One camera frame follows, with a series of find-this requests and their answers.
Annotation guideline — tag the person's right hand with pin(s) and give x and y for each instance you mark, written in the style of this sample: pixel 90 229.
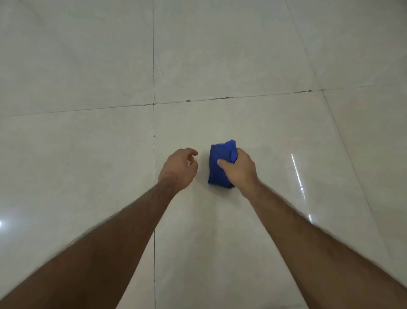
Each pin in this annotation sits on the person's right hand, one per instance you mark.
pixel 241 172

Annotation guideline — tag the person's left hand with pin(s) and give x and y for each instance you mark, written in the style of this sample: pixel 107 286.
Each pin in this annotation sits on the person's left hand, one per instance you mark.
pixel 176 170

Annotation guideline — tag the person's left thumb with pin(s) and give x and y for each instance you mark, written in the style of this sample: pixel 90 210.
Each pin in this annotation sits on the person's left thumb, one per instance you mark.
pixel 190 151

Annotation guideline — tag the person's right thumb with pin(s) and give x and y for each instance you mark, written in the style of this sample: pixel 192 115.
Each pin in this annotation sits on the person's right thumb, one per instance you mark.
pixel 224 163

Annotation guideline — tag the blue cloth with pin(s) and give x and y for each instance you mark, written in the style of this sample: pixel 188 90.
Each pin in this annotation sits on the blue cloth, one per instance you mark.
pixel 220 164

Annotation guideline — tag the person's left forearm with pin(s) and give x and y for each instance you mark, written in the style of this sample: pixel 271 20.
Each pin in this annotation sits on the person's left forearm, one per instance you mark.
pixel 92 251

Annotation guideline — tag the person's right forearm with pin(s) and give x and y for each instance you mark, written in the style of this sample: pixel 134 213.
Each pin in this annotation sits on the person's right forearm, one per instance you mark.
pixel 321 254

